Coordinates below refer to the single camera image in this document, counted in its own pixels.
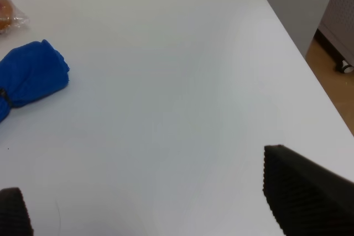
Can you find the grey wheeled cabinet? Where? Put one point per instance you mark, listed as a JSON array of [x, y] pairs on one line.
[[335, 34]]

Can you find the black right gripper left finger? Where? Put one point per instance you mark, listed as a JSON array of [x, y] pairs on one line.
[[15, 218]]

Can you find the rolled blue towel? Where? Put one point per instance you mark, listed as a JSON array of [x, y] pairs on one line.
[[29, 73]]

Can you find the wrapped fruit tart pastry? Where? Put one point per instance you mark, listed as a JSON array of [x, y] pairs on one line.
[[11, 17]]

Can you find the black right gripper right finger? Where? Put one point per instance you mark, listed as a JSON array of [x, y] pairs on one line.
[[304, 197]]

